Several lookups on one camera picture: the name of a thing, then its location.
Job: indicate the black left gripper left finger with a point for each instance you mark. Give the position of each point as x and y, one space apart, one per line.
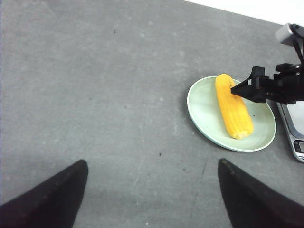
53 203

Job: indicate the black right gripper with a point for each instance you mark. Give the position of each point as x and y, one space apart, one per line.
286 87

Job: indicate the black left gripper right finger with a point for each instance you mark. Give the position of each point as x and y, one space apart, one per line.
252 204

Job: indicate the yellow corn cob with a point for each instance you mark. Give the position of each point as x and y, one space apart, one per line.
237 120

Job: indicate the silver digital kitchen scale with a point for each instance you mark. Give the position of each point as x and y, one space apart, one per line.
292 116

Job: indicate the light green plate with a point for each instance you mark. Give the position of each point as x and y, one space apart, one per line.
204 111

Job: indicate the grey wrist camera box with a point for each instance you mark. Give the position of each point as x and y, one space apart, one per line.
289 34

